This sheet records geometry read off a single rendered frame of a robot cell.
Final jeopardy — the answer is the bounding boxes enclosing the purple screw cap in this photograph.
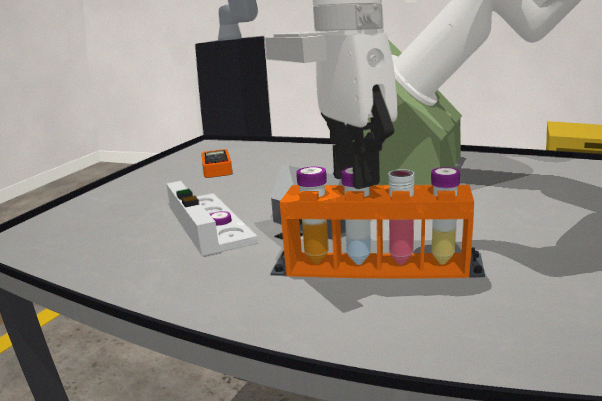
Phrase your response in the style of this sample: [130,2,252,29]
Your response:
[210,211,232,226]
[341,167,354,187]
[431,167,460,188]
[296,167,327,187]

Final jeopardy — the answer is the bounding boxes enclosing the orange test tube rack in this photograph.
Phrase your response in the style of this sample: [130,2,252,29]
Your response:
[280,185,474,278]

